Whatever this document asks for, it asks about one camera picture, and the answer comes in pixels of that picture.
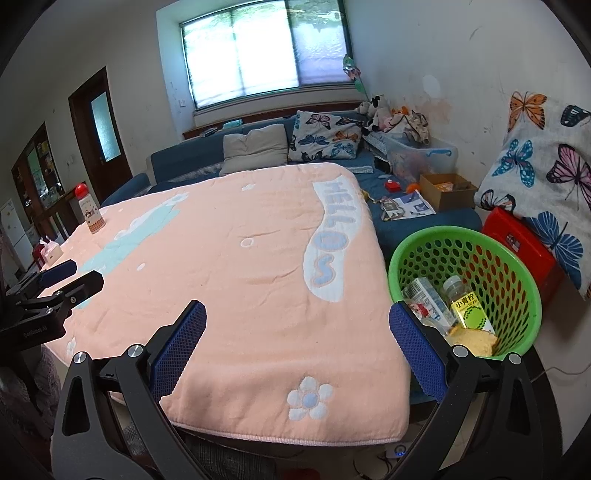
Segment glass display cabinet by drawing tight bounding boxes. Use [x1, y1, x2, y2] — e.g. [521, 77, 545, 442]
[11, 122, 65, 232]

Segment blue sofa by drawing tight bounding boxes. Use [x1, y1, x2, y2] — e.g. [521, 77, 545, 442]
[99, 113, 483, 241]

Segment white refrigerator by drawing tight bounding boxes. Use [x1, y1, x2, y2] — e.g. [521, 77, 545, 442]
[0, 199, 29, 278]

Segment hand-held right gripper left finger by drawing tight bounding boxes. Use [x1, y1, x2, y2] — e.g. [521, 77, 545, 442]
[51, 300, 207, 480]

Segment white blue milk carton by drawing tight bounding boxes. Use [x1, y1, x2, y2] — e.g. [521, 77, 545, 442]
[402, 277, 458, 335]

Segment pink tissue box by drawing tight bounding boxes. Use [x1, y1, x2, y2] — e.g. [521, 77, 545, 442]
[37, 240, 63, 265]

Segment red plastic stool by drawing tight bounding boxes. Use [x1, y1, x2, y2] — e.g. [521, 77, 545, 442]
[481, 206, 566, 305]

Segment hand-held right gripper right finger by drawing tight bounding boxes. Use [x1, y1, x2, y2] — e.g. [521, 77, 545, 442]
[389, 300, 543, 480]

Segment orange white plush toy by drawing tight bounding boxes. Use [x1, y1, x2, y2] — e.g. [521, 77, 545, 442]
[385, 106, 409, 131]

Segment clear storage bin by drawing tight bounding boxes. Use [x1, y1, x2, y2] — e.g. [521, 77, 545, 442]
[383, 134, 459, 183]

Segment window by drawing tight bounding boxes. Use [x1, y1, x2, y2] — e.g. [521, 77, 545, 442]
[179, 0, 354, 109]

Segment pink blanket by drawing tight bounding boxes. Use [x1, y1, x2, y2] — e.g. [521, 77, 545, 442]
[44, 162, 411, 439]

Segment butterfly print blanket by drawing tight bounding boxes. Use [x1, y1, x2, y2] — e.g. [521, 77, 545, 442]
[475, 90, 591, 298]

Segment colourful pinwheel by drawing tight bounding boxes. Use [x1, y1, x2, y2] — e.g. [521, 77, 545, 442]
[342, 54, 370, 100]

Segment person's checked trousers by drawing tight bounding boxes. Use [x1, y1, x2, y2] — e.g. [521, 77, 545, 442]
[122, 411, 278, 480]

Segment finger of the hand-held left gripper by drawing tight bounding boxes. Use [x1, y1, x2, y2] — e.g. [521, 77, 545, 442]
[21, 271, 105, 320]
[7, 259, 78, 297]

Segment bottle with red cap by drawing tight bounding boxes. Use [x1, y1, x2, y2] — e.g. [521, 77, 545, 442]
[75, 183, 107, 234]

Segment black white plush cow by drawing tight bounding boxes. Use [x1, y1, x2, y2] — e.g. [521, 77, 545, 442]
[355, 95, 386, 127]

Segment butterfly print pillow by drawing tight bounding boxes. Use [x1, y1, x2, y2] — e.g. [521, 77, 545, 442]
[288, 110, 368, 163]

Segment cardboard box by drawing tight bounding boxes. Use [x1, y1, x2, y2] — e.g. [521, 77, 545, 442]
[419, 173, 478, 213]

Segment white cable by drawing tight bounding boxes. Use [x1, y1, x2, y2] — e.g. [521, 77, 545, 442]
[531, 366, 591, 377]

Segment spotted plush toy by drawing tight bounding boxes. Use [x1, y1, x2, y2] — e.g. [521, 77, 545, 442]
[402, 113, 430, 144]

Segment white paper cup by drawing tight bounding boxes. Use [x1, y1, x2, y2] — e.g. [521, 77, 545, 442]
[445, 325, 499, 358]

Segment printed paper sheets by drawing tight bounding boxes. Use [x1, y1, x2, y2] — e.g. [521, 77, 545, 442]
[379, 191, 436, 221]

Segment dark wooden door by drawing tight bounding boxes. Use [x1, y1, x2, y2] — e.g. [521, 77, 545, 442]
[68, 67, 134, 195]

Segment green plastic basket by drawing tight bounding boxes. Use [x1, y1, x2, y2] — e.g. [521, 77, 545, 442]
[388, 224, 542, 361]

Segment beige pillow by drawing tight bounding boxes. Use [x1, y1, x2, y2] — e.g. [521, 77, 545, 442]
[219, 124, 289, 176]

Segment person's left forearm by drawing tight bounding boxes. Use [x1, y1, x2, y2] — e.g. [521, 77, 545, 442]
[0, 344, 63, 441]

